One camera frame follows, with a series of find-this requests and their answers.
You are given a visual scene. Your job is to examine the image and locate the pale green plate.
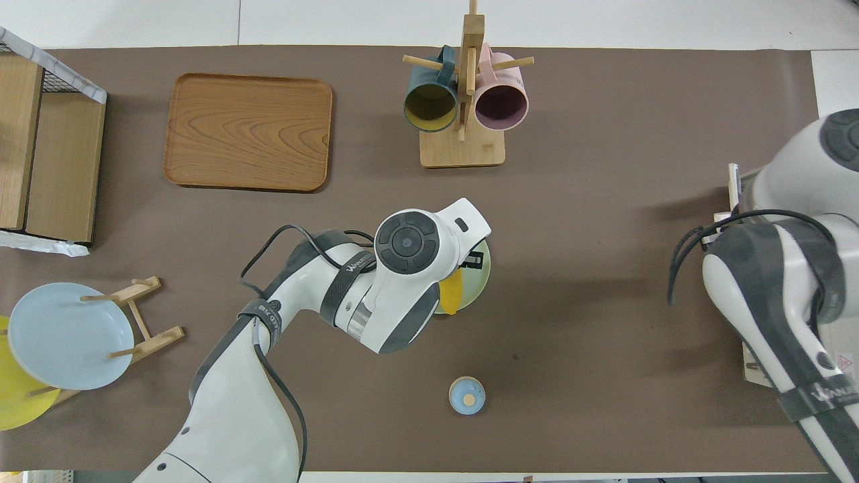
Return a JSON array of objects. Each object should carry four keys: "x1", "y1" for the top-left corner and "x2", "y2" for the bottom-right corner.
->
[{"x1": 433, "y1": 238, "x2": 492, "y2": 316}]

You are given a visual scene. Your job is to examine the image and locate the yellow corn cob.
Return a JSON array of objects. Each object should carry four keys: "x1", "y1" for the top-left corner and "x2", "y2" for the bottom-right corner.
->
[{"x1": 439, "y1": 268, "x2": 464, "y2": 316}]

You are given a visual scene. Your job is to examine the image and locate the cream toaster oven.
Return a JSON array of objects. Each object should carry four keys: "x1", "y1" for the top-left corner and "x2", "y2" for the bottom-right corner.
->
[{"x1": 737, "y1": 166, "x2": 859, "y2": 388}]

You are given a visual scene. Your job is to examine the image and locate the brown table mat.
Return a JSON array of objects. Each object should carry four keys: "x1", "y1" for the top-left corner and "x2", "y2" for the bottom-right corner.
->
[{"x1": 0, "y1": 46, "x2": 853, "y2": 474}]

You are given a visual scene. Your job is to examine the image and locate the wooden mug tree stand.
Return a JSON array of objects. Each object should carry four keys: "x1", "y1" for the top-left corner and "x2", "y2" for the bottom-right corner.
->
[{"x1": 403, "y1": 0, "x2": 536, "y2": 168}]

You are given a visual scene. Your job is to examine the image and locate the blue jar with wooden knob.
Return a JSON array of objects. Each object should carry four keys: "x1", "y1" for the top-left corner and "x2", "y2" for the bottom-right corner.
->
[{"x1": 448, "y1": 376, "x2": 486, "y2": 415}]

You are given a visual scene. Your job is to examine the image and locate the pink mug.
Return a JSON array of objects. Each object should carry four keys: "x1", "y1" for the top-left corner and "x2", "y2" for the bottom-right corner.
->
[{"x1": 473, "y1": 44, "x2": 529, "y2": 132}]

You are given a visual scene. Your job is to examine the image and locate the dark teal mug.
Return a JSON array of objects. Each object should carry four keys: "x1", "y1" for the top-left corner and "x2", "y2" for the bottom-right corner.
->
[{"x1": 403, "y1": 46, "x2": 459, "y2": 133}]

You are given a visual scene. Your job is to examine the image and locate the wooden serving tray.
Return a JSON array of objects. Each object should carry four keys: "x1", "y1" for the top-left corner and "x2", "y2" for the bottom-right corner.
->
[{"x1": 162, "y1": 72, "x2": 334, "y2": 193}]

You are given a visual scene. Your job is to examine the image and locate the wooden plate rack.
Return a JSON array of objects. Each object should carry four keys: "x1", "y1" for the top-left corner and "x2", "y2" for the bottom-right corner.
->
[{"x1": 27, "y1": 275, "x2": 185, "y2": 407}]

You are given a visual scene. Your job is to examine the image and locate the light blue plate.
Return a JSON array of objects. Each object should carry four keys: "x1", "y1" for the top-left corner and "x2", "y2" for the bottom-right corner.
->
[{"x1": 8, "y1": 282, "x2": 135, "y2": 391}]

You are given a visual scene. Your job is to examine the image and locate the wooden shelf with marble edge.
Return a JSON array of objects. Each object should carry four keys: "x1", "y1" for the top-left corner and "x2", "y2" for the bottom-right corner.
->
[{"x1": 0, "y1": 27, "x2": 108, "y2": 258}]

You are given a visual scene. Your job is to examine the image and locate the yellow plate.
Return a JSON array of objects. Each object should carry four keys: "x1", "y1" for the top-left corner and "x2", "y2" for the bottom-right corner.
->
[{"x1": 0, "y1": 315, "x2": 61, "y2": 431}]

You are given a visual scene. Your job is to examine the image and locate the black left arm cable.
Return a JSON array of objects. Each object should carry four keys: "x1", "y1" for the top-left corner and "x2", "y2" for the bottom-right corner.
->
[{"x1": 239, "y1": 224, "x2": 376, "y2": 483}]

